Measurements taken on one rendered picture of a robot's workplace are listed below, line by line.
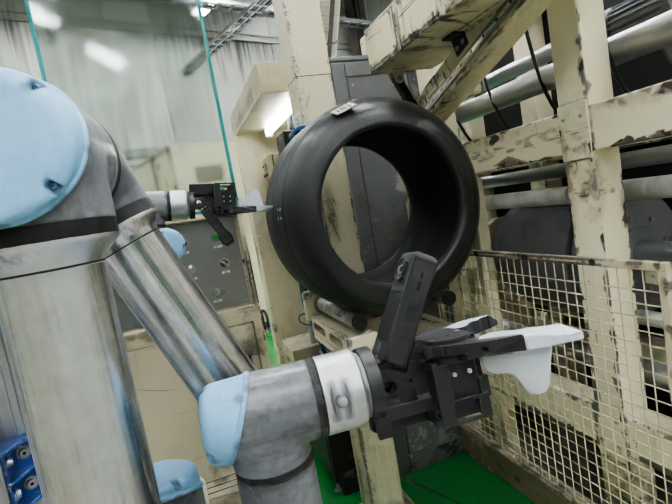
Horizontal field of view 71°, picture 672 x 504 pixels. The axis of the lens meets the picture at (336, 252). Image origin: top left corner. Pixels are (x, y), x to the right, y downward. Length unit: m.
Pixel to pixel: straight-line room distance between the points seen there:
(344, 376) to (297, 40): 1.38
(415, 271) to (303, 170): 0.75
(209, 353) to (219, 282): 1.28
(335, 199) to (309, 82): 0.40
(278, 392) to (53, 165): 0.25
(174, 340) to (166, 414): 1.33
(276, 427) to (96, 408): 0.15
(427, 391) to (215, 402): 0.20
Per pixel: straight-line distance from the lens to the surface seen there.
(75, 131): 0.40
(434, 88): 1.62
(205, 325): 0.55
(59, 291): 0.42
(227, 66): 12.33
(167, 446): 1.91
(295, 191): 1.17
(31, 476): 0.80
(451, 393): 0.48
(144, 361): 1.81
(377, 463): 1.87
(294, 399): 0.43
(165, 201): 1.21
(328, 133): 1.20
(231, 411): 0.44
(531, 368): 0.48
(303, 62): 1.67
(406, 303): 0.46
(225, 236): 1.23
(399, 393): 0.48
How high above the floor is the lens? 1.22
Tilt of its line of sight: 6 degrees down
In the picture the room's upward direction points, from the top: 10 degrees counter-clockwise
